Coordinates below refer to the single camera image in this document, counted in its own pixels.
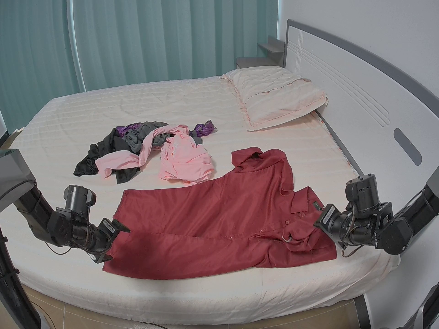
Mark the grey bedside table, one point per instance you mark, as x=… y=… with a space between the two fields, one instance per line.
x=253 y=61

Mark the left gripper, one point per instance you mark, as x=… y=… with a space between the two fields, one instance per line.
x=103 y=238

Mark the cream pillow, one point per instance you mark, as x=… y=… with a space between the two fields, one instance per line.
x=274 y=91

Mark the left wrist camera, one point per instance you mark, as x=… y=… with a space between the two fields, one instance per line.
x=91 y=197

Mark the bed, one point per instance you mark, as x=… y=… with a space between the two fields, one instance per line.
x=103 y=115

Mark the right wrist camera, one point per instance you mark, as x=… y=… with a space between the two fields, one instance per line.
x=351 y=190

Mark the blue-green curtain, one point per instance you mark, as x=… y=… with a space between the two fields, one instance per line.
x=171 y=29
x=31 y=46

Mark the dark red shirt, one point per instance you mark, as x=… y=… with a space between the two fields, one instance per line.
x=205 y=218

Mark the pile of clothes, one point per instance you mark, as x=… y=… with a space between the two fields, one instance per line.
x=185 y=159

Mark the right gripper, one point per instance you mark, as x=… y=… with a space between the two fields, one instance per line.
x=331 y=223

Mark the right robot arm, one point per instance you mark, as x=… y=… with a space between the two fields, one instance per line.
x=398 y=231

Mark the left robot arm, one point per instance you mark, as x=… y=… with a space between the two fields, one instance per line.
x=44 y=224

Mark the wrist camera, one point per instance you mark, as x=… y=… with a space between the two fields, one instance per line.
x=351 y=190
x=91 y=197

